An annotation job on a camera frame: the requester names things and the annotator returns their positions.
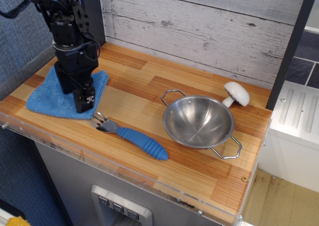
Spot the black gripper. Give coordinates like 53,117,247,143
53,39,100,113

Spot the blue handled metal fork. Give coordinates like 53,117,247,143
88,112,168,160

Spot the blue towel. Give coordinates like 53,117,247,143
26,67,109,119

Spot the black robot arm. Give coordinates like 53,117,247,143
0,0,100,113

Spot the clear acrylic table edge guard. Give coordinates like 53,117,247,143
0,106,272,226

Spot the silver button control panel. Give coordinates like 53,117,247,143
91,184,154,226

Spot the yellow black object corner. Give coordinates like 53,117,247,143
0,200,31,226

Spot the white toy mushroom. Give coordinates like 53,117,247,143
222,82,250,108

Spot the white ribbed side cabinet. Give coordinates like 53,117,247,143
258,81,319,192

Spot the dark grey left post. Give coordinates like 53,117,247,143
81,0,106,45

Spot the dark grey post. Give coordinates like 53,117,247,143
266,0,315,110
81,0,106,45

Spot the steel bowl with wire handles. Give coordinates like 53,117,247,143
161,89,242,160

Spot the dark grey right post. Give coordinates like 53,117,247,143
266,0,315,110

